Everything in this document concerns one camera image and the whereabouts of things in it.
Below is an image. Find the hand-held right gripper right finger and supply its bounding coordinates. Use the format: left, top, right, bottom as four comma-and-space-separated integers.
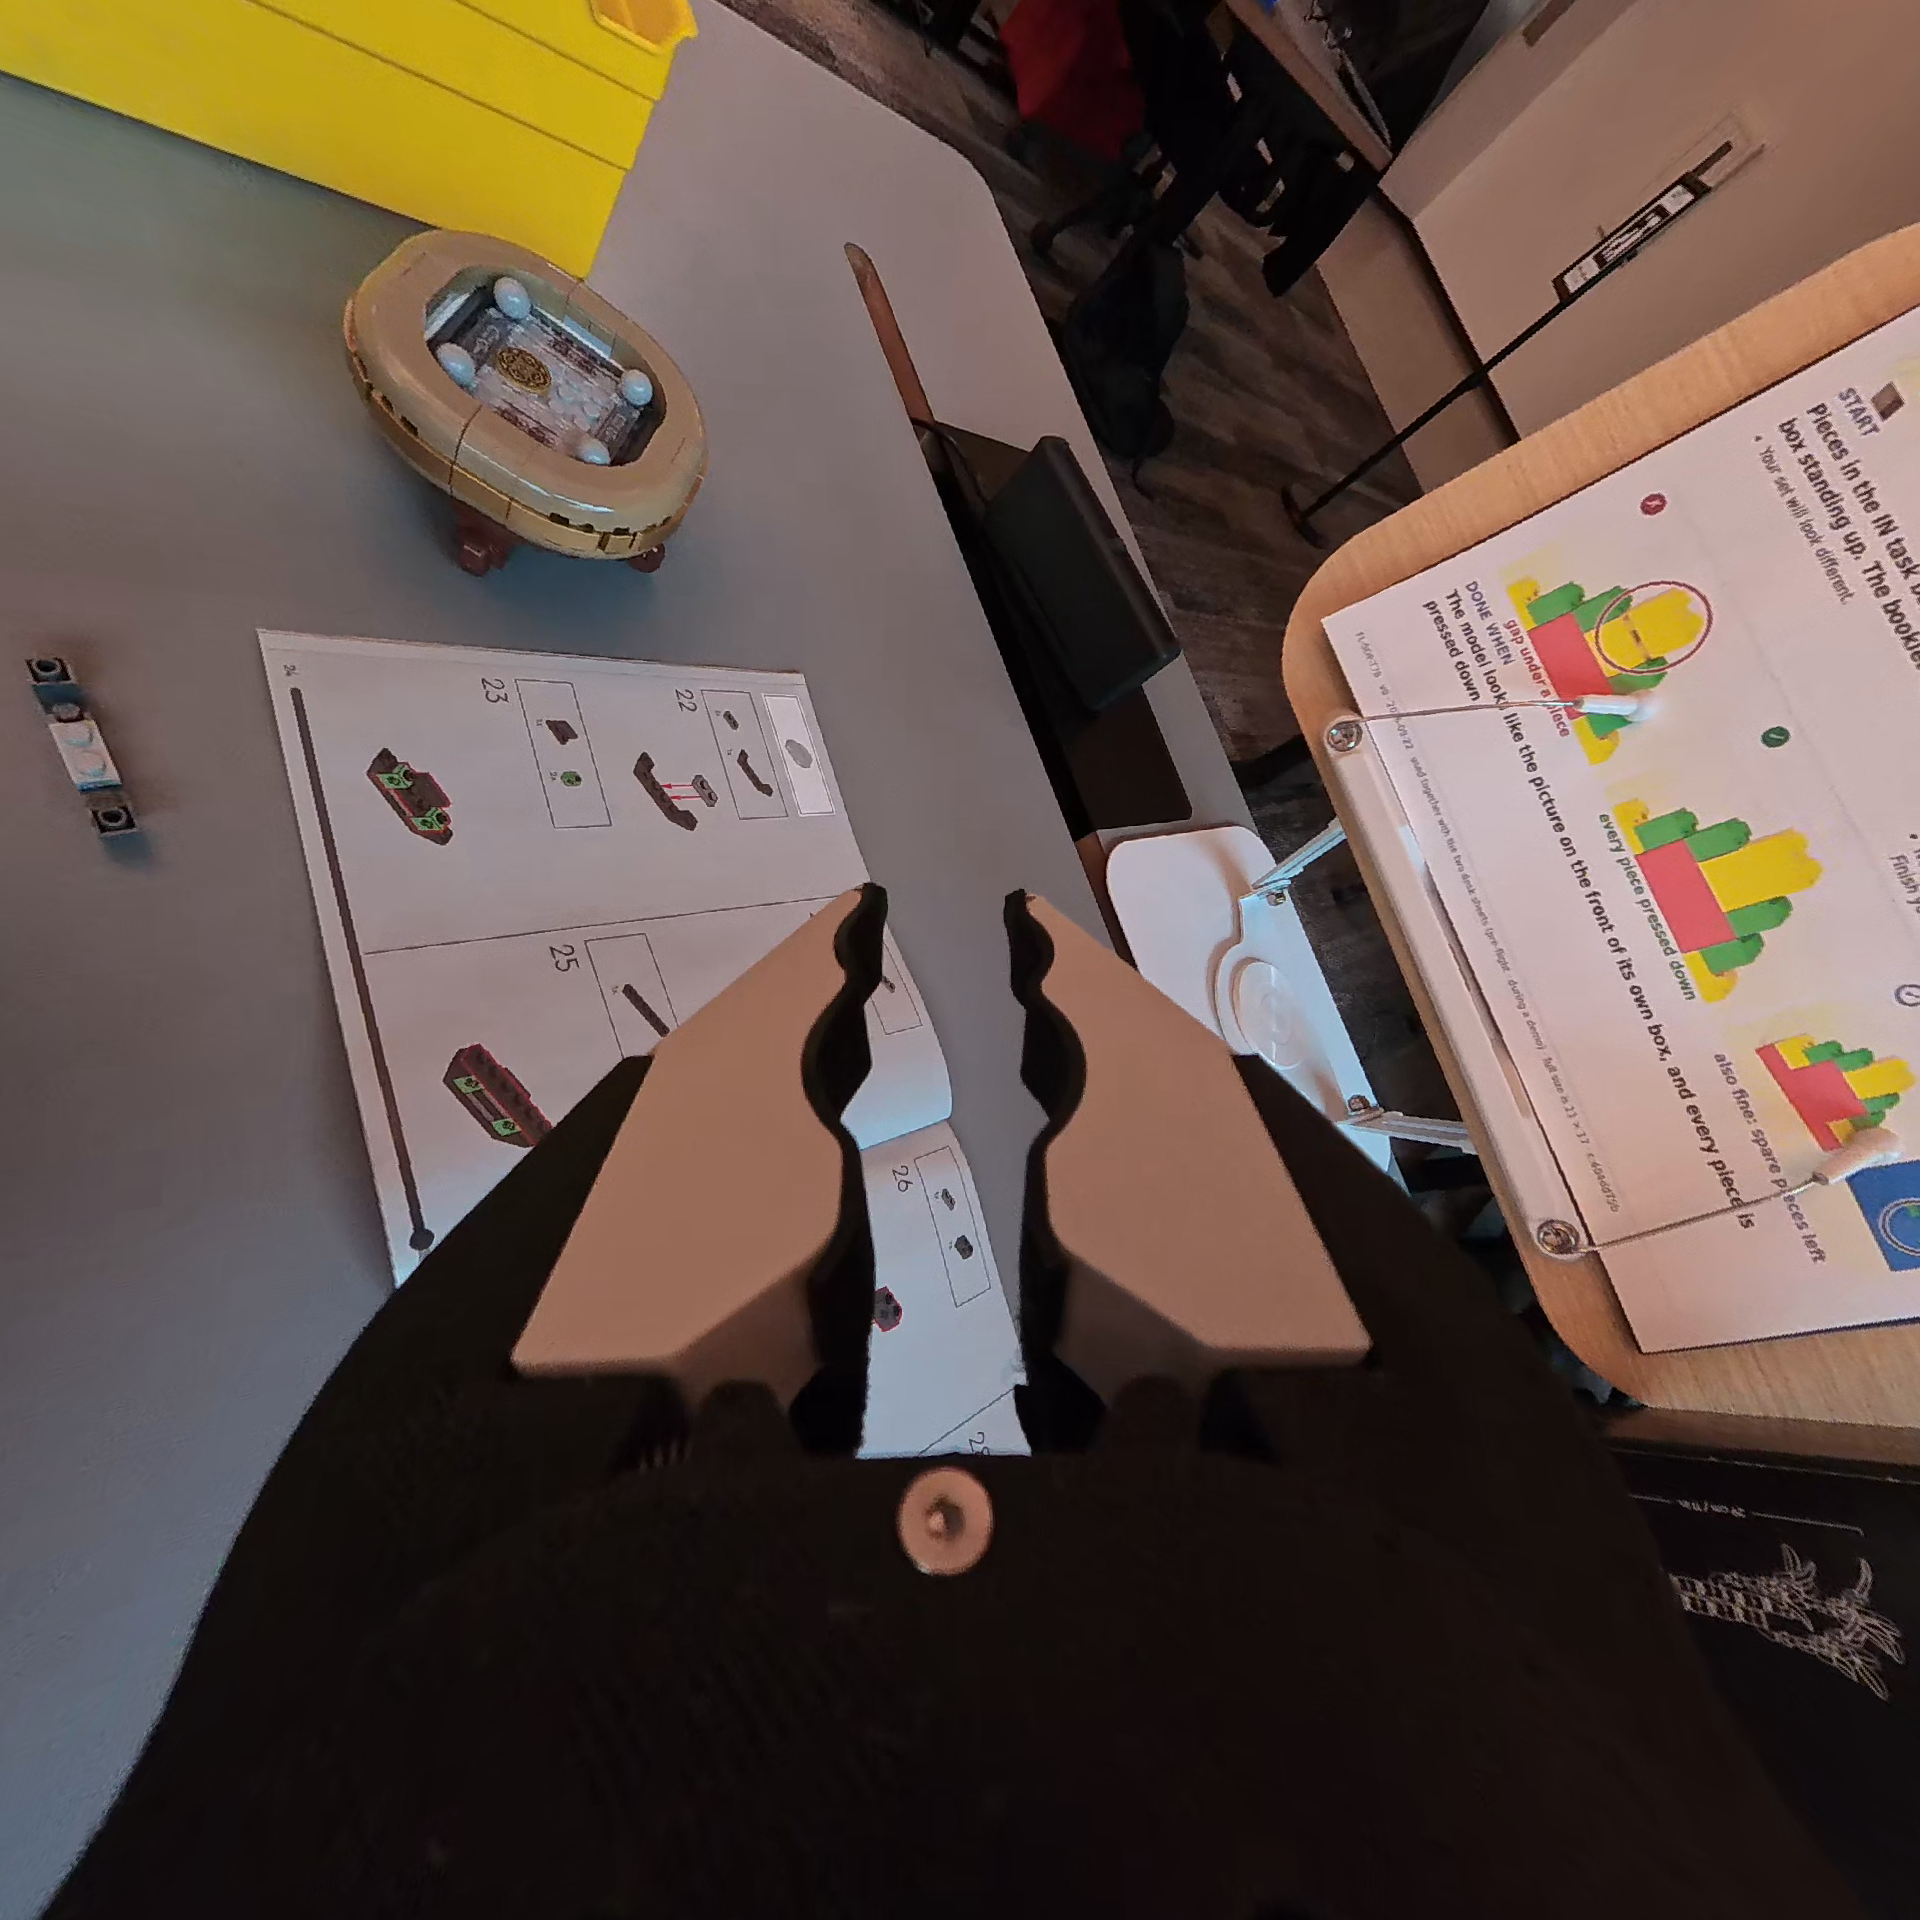
1000, 887, 1373, 1457

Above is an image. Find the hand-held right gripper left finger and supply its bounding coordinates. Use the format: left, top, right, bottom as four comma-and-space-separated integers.
509, 882, 888, 1460

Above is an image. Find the yellow plastic bin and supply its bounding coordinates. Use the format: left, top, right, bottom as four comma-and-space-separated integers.
0, 0, 699, 280

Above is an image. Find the grey desk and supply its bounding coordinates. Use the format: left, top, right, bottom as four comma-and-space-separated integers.
0, 72, 1248, 1920

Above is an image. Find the white stand base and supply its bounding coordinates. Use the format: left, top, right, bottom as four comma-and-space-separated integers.
1104, 825, 1478, 1186

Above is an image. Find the brick instruction booklet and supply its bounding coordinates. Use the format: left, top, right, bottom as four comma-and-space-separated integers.
258, 631, 1037, 1460

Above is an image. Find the black printed box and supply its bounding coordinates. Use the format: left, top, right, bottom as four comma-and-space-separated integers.
1605, 1410, 1920, 1920

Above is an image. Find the dark rectangular box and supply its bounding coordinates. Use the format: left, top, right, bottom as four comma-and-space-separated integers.
983, 435, 1179, 713

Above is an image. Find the printed instruction sheet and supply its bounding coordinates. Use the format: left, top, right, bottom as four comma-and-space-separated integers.
1323, 306, 1920, 1355

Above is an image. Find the wooden book stand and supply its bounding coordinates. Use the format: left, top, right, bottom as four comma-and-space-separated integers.
1283, 224, 1920, 1419

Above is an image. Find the small grey brick assembly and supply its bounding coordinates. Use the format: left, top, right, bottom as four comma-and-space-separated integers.
28, 656, 148, 841

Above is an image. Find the tan round brick model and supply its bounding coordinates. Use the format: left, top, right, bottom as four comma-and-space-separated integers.
346, 229, 710, 576

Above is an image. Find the black backpack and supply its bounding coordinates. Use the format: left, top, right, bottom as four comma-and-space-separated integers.
1066, 247, 1187, 466

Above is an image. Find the brown wooden strip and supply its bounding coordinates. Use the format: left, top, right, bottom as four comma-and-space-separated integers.
844, 241, 940, 429

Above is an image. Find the black sign stand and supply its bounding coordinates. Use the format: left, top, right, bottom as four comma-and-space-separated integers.
1283, 116, 1765, 549

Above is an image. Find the long wooden table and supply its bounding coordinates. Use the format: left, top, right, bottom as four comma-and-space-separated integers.
1223, 0, 1397, 168

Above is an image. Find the red storage bin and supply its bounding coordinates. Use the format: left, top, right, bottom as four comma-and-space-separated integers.
1000, 0, 1142, 161

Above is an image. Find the wire page holder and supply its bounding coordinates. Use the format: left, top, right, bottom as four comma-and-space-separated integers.
1536, 1125, 1900, 1260
1323, 690, 1666, 752

